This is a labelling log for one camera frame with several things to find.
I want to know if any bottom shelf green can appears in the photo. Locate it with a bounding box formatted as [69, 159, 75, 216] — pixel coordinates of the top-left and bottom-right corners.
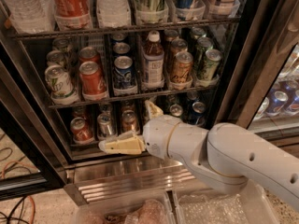
[169, 104, 183, 118]

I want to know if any bottom shelf blue can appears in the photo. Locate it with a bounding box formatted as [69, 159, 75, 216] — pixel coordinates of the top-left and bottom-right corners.
[188, 102, 206, 126]

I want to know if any front red coke can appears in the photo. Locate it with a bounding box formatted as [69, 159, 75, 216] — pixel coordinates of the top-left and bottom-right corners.
[79, 62, 106, 95]

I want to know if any left fridge glass door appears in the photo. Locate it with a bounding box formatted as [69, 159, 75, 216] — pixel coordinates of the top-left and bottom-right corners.
[0, 59, 67, 202]

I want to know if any front gold A&W can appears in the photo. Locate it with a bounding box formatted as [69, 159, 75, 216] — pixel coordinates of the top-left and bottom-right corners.
[170, 51, 193, 83]

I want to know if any orange cable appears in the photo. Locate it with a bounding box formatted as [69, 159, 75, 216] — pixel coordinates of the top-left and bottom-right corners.
[0, 160, 39, 224]

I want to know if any bottom shelf red can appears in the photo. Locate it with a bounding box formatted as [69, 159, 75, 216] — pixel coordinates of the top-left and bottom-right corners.
[70, 117, 93, 142]

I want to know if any bottom shelf silver can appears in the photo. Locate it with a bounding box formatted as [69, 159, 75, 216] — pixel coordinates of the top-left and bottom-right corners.
[97, 113, 116, 138]

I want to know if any right clear plastic bin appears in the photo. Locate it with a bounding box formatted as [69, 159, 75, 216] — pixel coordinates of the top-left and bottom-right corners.
[172, 180, 279, 224]

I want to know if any clear bottle white label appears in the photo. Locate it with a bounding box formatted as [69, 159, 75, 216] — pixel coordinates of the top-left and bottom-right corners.
[96, 0, 131, 28]

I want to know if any blue pepsi can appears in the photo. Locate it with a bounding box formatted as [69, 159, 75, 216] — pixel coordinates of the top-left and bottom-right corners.
[114, 56, 135, 90]
[265, 91, 288, 116]

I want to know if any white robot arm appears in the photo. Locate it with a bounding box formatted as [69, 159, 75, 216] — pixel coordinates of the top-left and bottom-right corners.
[99, 102, 299, 211]

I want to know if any brown tea bottle white label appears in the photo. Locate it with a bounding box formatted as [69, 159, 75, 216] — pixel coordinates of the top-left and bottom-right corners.
[143, 31, 164, 83]

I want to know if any front green soda can right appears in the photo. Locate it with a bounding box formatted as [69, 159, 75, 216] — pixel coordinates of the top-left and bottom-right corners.
[197, 49, 222, 81]

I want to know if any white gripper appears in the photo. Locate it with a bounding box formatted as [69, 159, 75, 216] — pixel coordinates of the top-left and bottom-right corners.
[98, 100, 181, 160]

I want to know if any front white green soda can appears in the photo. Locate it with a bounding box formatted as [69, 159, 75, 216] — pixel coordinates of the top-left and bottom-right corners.
[45, 65, 75, 99]

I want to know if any clear water bottle top shelf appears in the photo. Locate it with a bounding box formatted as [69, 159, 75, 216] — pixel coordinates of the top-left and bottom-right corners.
[4, 0, 55, 34]

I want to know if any clear plastic bin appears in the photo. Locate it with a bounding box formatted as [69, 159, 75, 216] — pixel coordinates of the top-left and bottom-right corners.
[172, 180, 279, 224]
[70, 189, 176, 224]

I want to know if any fridge glass door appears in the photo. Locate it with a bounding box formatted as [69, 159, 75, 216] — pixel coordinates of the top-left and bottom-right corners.
[213, 0, 299, 146]
[0, 59, 67, 202]

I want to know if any black cable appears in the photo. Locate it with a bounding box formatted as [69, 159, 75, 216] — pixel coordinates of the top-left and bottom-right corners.
[0, 195, 30, 224]

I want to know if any blue pepsi can behind door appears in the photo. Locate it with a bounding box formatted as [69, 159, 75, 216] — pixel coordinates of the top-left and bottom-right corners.
[265, 91, 288, 116]

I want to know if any white green soda can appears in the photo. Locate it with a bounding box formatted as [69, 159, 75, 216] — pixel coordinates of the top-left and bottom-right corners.
[46, 50, 66, 68]
[45, 65, 75, 99]

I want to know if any bottom shelf orange can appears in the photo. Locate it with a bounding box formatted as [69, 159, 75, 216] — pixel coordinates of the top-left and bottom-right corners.
[121, 110, 139, 133]

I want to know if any red coke can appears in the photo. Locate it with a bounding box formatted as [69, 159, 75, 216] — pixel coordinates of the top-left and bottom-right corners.
[79, 47, 101, 63]
[79, 62, 106, 95]

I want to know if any right fridge glass door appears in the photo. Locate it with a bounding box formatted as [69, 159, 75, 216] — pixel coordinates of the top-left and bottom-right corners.
[213, 0, 299, 146]

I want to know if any red coke bottle top shelf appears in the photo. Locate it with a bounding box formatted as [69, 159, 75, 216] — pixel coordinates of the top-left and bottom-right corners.
[49, 0, 92, 19]

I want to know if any left clear plastic bin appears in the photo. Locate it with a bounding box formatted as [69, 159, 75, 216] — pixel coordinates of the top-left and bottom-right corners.
[70, 189, 176, 224]

